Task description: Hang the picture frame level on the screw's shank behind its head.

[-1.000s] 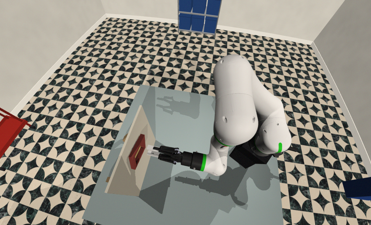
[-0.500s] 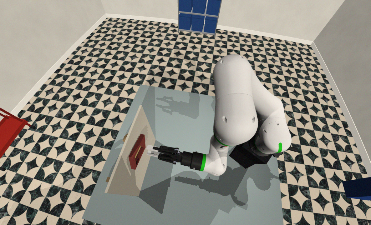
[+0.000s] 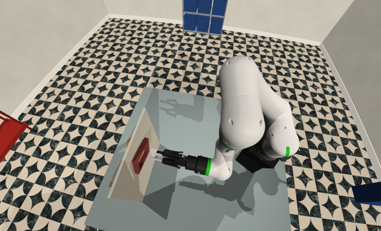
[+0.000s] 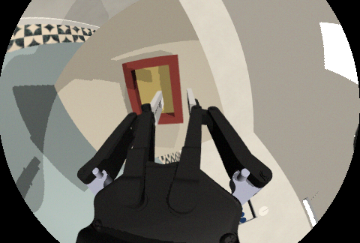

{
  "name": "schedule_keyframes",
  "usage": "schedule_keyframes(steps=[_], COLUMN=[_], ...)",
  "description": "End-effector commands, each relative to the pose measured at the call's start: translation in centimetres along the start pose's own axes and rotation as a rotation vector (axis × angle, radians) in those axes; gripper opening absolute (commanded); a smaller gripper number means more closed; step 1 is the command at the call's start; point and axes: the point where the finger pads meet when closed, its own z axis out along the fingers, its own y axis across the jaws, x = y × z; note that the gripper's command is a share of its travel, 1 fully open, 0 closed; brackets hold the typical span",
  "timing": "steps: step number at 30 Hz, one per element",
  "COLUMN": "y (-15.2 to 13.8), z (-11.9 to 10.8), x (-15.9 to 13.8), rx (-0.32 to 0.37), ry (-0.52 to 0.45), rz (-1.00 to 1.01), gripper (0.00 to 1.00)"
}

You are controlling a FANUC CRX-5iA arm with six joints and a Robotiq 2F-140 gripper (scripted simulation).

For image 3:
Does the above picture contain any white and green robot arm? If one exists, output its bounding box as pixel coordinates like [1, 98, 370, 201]
[194, 56, 306, 181]

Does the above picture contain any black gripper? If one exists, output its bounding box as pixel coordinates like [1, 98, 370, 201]
[150, 149, 197, 171]

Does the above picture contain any beige flat board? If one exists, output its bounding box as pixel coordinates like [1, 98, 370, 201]
[108, 108, 160, 201]

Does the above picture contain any red rectangular frame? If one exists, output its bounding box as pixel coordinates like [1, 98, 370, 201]
[132, 138, 149, 174]

